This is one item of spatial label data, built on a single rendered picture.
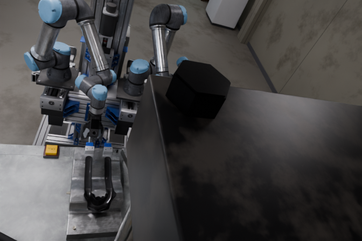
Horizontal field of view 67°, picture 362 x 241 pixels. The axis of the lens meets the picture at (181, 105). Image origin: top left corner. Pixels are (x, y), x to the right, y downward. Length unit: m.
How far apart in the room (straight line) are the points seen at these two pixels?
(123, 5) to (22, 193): 1.20
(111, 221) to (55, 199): 0.33
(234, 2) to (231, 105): 5.89
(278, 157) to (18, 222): 1.38
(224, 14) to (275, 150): 6.00
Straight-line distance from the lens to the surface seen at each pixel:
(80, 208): 1.58
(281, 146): 0.48
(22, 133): 3.01
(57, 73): 1.91
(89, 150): 1.72
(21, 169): 1.79
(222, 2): 6.27
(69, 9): 1.49
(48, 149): 1.82
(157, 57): 1.63
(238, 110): 0.49
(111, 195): 1.59
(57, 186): 1.72
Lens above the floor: 2.28
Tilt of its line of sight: 38 degrees down
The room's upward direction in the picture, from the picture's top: 24 degrees clockwise
